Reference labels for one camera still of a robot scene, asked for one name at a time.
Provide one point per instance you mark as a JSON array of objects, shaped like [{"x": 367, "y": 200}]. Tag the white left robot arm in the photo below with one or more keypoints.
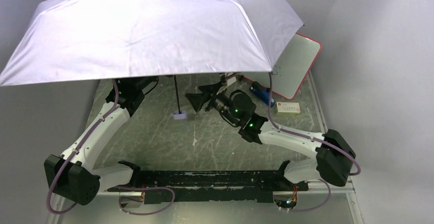
[{"x": 72, "y": 174}]

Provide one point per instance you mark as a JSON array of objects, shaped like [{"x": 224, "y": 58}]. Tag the aluminium frame rail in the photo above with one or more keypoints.
[{"x": 329, "y": 158}]

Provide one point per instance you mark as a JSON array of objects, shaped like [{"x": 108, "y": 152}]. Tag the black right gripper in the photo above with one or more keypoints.
[{"x": 210, "y": 98}]

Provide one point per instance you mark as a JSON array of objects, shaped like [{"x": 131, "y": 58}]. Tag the white staples box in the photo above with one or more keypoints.
[{"x": 288, "y": 108}]

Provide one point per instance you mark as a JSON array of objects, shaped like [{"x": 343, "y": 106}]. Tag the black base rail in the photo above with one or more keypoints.
[{"x": 189, "y": 186}]

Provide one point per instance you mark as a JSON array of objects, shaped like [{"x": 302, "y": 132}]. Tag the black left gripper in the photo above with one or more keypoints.
[{"x": 143, "y": 82}]

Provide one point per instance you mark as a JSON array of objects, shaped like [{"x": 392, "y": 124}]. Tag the blue black stapler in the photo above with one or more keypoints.
[{"x": 262, "y": 93}]

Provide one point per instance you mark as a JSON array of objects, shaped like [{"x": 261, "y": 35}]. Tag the lilac folding umbrella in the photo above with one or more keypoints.
[{"x": 75, "y": 40}]

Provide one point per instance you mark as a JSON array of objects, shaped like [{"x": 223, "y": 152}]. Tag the red framed whiteboard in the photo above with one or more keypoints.
[{"x": 289, "y": 66}]

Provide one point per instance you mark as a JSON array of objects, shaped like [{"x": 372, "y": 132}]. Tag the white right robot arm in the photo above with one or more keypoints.
[{"x": 329, "y": 156}]

